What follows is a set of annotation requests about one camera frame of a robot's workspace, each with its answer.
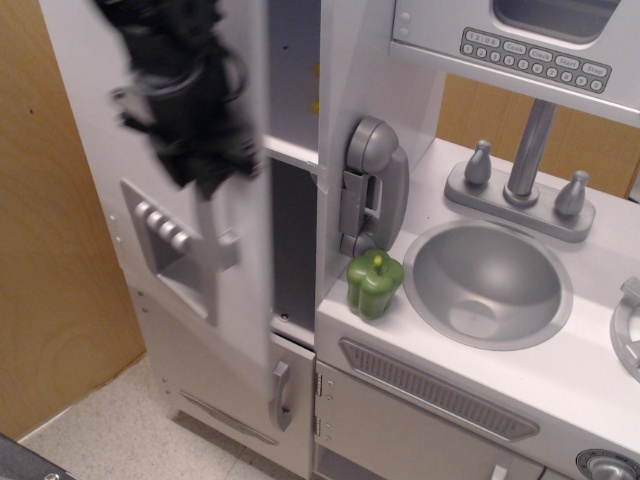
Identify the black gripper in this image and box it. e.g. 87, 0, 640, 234
111, 69, 258, 200

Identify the silver fridge handle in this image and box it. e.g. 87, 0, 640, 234
195, 190, 239, 272

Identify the white fridge door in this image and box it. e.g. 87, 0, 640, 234
41, 1, 276, 404

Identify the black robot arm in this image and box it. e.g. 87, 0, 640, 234
96, 1, 257, 199

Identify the white fridge shelf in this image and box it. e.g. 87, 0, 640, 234
263, 135, 319, 174

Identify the silver ice dispenser panel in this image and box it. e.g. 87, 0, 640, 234
120, 179, 219, 327

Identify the green toy bell pepper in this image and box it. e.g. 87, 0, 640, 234
347, 249, 404, 320

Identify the white lower freezer door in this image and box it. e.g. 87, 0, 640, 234
130, 289, 315, 479

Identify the silver vent grille panel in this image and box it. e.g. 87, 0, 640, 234
339, 338, 539, 442

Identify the silver round sink bowl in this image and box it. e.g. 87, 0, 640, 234
404, 220, 573, 351

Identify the silver toy faucet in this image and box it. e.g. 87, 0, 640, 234
445, 99, 595, 243

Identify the black case corner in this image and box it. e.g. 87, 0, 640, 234
1, 434, 75, 480

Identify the white toy microwave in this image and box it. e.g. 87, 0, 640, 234
390, 1, 639, 126

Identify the silver oven knob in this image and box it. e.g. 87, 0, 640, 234
576, 449, 639, 480

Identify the black cable loop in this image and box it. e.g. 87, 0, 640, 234
219, 49, 250, 104

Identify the silver toy wall phone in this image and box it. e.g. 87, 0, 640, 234
339, 117, 409, 257

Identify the silver lower freezer handle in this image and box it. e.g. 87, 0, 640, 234
269, 361, 291, 432

